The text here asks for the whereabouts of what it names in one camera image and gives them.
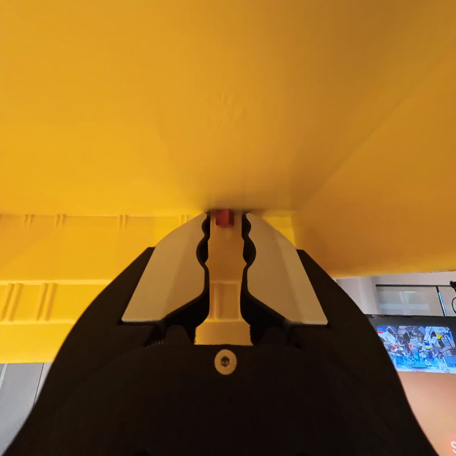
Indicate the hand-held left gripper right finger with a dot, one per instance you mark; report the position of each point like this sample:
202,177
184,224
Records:
285,281

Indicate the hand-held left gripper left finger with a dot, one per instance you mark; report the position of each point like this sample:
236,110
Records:
167,281

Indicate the colourful printed screen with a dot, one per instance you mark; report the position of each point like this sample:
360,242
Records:
416,349

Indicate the yellow plastic bin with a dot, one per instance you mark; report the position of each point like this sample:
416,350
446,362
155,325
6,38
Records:
213,107

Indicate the small red cube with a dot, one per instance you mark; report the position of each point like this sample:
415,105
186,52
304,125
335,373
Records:
224,218

